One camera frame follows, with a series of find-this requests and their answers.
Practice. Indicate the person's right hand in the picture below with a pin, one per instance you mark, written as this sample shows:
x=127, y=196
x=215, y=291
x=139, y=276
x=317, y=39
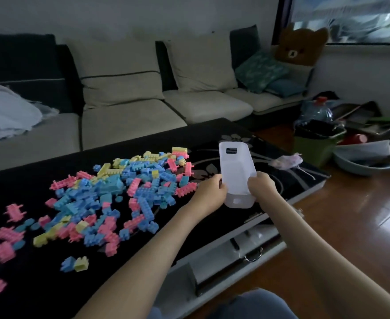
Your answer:
x=263, y=191

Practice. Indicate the person's left hand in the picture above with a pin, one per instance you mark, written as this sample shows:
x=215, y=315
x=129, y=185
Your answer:
x=208, y=196

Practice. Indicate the white bin with pink bricks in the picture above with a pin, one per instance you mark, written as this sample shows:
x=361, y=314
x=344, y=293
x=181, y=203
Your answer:
x=236, y=169

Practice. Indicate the pile of colorful blocks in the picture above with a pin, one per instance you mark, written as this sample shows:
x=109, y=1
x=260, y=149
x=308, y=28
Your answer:
x=92, y=199

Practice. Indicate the person's left forearm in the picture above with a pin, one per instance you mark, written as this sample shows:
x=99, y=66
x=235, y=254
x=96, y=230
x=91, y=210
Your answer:
x=148, y=262

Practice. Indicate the person's right forearm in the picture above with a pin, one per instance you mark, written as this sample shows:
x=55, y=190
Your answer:
x=328, y=262

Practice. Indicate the person's right leg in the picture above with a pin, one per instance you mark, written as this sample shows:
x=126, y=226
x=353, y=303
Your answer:
x=255, y=305

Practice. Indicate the person's leg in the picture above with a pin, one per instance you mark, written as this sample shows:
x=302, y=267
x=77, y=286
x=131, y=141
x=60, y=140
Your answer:
x=255, y=305
x=154, y=313

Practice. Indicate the person's left leg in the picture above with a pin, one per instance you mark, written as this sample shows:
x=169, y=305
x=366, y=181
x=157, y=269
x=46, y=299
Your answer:
x=154, y=313

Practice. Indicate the lavender plastic bag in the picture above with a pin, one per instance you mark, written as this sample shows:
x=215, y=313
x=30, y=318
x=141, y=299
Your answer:
x=286, y=161

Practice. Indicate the green trash bin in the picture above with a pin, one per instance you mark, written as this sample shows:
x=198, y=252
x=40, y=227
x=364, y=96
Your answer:
x=314, y=149

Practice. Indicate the clear bottle red cap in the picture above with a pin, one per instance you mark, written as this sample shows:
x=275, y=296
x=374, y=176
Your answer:
x=316, y=112

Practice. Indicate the grey plastic basin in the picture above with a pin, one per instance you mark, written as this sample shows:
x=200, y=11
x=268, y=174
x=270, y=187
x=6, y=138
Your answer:
x=361, y=162

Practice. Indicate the red bowl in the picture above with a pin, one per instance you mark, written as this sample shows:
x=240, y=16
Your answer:
x=354, y=139

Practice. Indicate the blue cushion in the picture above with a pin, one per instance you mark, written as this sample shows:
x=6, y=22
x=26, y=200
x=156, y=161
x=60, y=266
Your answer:
x=284, y=87

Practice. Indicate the grey sofa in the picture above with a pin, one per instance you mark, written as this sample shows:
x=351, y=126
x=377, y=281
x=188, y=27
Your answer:
x=128, y=122

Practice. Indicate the teal patterned cushion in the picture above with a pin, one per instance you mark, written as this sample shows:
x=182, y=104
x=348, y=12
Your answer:
x=259, y=73

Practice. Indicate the beige back cushion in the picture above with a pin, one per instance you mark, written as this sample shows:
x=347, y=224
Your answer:
x=118, y=86
x=201, y=66

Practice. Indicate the dark grey back cushion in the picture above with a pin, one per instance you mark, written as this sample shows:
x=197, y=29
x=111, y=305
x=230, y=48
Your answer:
x=245, y=43

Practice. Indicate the brown bear plush cushion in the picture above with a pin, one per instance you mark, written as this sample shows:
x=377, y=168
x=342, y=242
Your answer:
x=301, y=46

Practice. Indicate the window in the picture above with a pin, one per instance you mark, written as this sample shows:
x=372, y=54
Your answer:
x=348, y=19

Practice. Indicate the black glass coffee table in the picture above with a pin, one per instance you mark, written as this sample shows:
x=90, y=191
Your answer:
x=32, y=285

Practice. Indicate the crumpled white cloth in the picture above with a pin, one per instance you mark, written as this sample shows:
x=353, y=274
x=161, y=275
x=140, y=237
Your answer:
x=9, y=112

